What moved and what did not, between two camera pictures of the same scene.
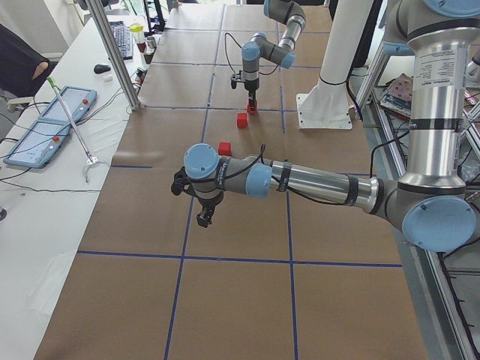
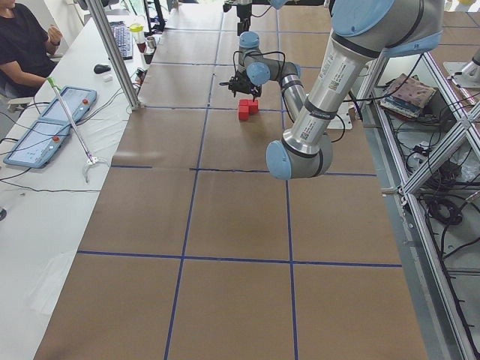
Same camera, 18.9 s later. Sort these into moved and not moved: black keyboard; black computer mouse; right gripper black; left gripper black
Moved: right gripper black; left gripper black
Not moved: black computer mouse; black keyboard
